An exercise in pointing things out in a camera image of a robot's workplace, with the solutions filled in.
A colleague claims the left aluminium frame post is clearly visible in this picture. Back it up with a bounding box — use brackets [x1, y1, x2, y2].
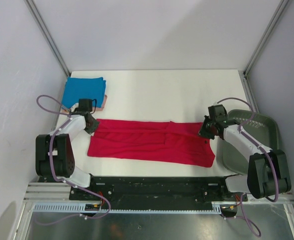
[24, 0, 71, 77]

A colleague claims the aluminium profile crossbar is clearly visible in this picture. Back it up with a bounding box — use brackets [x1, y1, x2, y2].
[248, 181, 292, 202]

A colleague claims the folded orange patterned t shirt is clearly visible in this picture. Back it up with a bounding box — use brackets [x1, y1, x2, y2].
[92, 94, 108, 112]

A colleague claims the right aluminium frame post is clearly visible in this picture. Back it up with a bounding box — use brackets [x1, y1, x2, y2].
[243, 0, 292, 78]

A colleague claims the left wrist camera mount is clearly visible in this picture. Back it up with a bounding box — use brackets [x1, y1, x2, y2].
[69, 103, 79, 113]

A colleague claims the aluminium frame post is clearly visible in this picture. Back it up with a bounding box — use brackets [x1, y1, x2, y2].
[24, 0, 71, 77]
[243, 0, 292, 78]

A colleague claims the red t shirt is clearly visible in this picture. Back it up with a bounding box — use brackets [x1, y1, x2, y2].
[87, 119, 215, 168]

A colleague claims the folded blue t shirt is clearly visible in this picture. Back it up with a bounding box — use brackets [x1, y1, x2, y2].
[61, 77, 107, 109]

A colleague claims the grey slotted cable duct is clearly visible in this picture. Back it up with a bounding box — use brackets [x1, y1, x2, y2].
[33, 202, 222, 215]

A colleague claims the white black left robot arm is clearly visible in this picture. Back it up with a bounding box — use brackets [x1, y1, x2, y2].
[35, 95, 99, 200]

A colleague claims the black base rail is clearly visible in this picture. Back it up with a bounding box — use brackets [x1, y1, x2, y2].
[69, 174, 249, 211]

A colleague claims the dark green plastic tray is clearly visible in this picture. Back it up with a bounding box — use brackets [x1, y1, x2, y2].
[219, 109, 281, 175]

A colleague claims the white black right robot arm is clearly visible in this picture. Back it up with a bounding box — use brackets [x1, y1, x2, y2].
[198, 104, 292, 203]

